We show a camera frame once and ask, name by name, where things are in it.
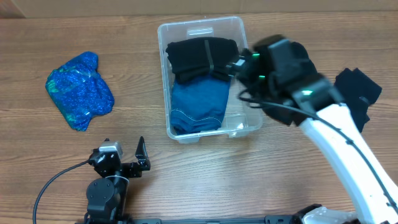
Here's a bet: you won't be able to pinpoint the blue denim jeans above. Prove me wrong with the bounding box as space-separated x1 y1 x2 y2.
170 75 231 135

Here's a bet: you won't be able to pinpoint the shiny blue sequin garment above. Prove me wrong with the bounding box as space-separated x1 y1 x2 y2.
45 52 114 131

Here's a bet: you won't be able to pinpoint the black taped garment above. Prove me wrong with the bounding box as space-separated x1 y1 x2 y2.
165 37 239 84

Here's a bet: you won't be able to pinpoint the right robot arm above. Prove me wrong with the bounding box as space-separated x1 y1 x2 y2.
231 35 397 223

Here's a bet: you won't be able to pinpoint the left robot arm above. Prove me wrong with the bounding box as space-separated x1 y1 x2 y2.
85 137 150 224

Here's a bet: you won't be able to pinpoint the black sock garment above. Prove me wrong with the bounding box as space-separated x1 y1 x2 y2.
263 42 317 126

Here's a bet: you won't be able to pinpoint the clear plastic storage bin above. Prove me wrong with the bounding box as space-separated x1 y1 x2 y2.
157 16 263 144

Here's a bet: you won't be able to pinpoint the small folded black garment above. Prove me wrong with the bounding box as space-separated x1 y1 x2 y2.
334 68 382 133

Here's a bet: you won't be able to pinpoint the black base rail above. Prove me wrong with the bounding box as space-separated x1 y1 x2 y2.
78 215 302 224

